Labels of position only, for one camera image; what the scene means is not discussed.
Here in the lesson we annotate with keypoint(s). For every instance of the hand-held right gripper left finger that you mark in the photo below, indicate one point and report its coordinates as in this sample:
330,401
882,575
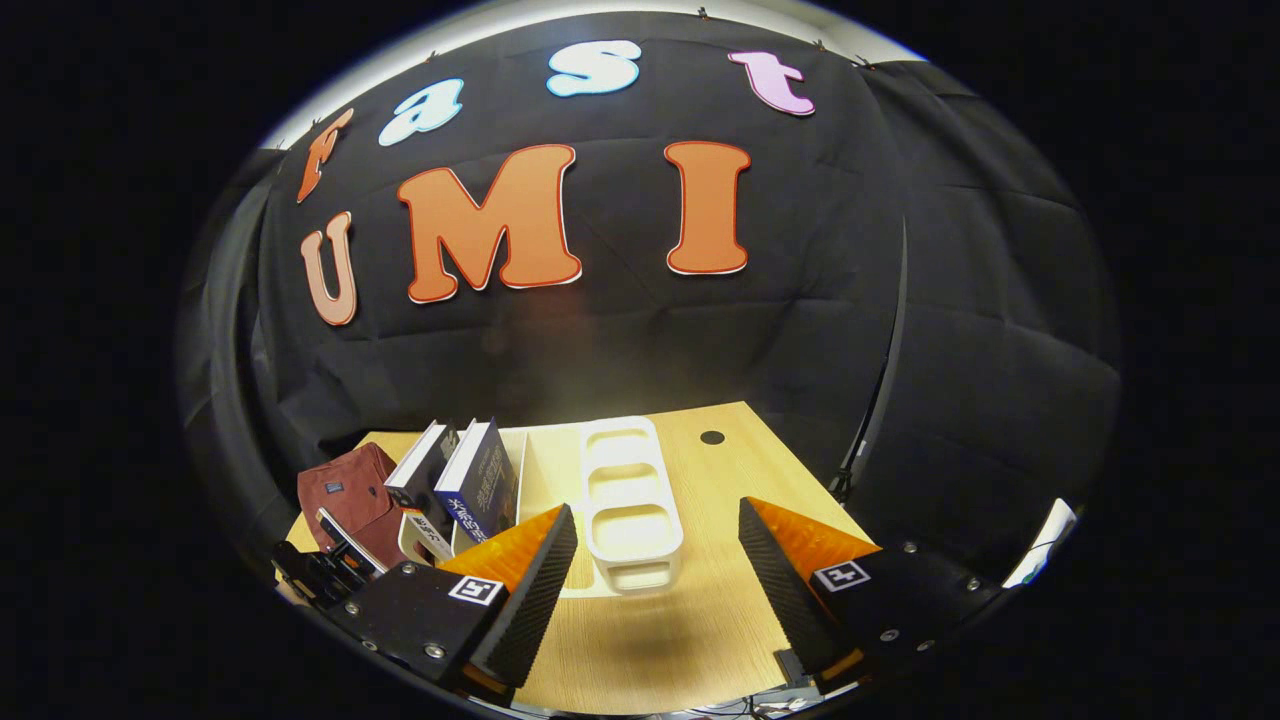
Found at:
530,600

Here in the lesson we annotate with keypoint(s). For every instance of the black stand pole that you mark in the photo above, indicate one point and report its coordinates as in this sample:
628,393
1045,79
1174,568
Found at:
880,390

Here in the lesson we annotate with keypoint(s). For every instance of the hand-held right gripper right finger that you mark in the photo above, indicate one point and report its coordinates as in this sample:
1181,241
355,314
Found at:
790,590

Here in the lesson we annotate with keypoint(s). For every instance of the dark red schoolbag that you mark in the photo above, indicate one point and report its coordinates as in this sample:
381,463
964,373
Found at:
350,500

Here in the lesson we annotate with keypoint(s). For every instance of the blue cover book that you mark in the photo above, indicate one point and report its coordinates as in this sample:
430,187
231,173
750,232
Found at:
485,485

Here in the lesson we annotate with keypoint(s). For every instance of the white plastic bookshelf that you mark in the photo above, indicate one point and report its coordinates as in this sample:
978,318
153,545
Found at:
630,530

